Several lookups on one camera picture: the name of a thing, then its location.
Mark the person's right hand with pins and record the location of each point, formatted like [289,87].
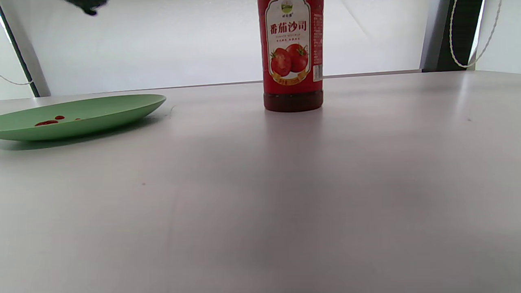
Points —
[86,5]

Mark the green plate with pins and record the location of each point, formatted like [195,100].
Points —
[85,116]

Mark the red ketchup drops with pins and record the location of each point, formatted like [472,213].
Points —
[47,122]

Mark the red ketchup bottle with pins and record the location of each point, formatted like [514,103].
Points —
[293,49]

